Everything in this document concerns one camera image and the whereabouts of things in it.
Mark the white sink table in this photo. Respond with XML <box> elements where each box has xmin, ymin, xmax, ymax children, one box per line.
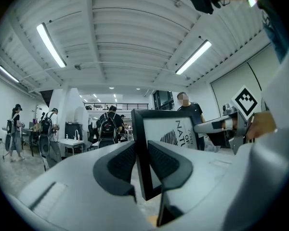
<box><xmin>59</xmin><ymin>138</ymin><xmax>85</xmax><ymax>156</ymax></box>

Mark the ceiling tube light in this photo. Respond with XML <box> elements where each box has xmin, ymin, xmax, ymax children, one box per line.
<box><xmin>36</xmin><ymin>22</ymin><xmax>67</xmax><ymax>68</ymax></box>
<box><xmin>175</xmin><ymin>39</ymin><xmax>212</xmax><ymax>76</ymax></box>
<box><xmin>0</xmin><ymin>65</ymin><xmax>20</xmax><ymax>83</ymax></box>

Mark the person's right hand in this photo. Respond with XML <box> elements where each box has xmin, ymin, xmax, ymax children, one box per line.
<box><xmin>247</xmin><ymin>111</ymin><xmax>277</xmax><ymax>142</ymax></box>

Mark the black backpack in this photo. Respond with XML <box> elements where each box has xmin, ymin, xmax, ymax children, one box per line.
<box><xmin>98</xmin><ymin>118</ymin><xmax>118</xmax><ymax>149</ymax></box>

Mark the black cabinet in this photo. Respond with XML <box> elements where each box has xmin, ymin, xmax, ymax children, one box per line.
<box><xmin>65</xmin><ymin>121</ymin><xmax>84</xmax><ymax>141</ymax></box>

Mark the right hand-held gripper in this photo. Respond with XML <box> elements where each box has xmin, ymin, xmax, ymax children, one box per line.
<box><xmin>194</xmin><ymin>85</ymin><xmax>259</xmax><ymax>155</ymax></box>

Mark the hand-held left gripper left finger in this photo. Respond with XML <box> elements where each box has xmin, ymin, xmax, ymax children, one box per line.
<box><xmin>18</xmin><ymin>141</ymin><xmax>155</xmax><ymax>231</ymax></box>

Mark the black mezzanine railing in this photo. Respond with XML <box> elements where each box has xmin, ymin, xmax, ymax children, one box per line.
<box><xmin>83</xmin><ymin>102</ymin><xmax>150</xmax><ymax>112</ymax></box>

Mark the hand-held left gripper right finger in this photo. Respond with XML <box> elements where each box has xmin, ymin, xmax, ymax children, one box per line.
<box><xmin>148</xmin><ymin>140</ymin><xmax>233</xmax><ymax>214</ymax></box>

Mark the black framed nature picture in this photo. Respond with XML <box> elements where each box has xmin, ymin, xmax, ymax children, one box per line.
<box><xmin>131</xmin><ymin>109</ymin><xmax>199</xmax><ymax>201</ymax></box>

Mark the person's blue shirt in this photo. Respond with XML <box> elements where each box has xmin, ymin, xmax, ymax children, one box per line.
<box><xmin>261</xmin><ymin>7</ymin><xmax>289</xmax><ymax>62</ymax></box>

